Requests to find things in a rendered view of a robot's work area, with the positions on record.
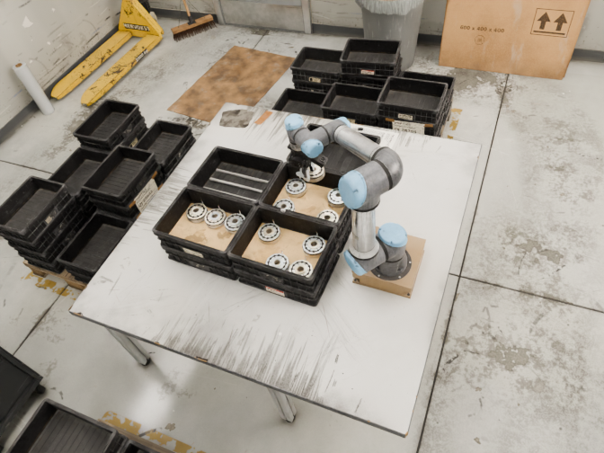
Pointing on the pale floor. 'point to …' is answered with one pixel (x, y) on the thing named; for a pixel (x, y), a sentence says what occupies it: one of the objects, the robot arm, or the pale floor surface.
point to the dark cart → (15, 386)
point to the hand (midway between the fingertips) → (311, 175)
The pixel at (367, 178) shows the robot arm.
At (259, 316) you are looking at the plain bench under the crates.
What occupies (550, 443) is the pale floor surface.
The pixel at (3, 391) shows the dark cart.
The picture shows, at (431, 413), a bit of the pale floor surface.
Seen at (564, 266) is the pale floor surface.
